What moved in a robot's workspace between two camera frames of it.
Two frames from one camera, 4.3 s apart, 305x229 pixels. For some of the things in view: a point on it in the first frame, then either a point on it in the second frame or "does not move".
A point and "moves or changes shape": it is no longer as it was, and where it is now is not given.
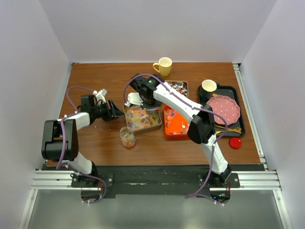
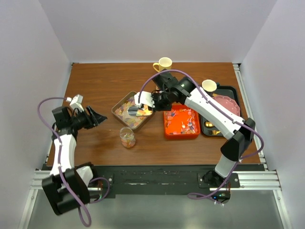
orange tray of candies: x=176 y=125 does not move
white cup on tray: x=208 y=88 does not move
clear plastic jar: x=127 y=136 does not move
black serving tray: x=236 y=129 does not move
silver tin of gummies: x=138 y=119 moves or changes shape
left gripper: x=113 y=113 -> x=97 y=118
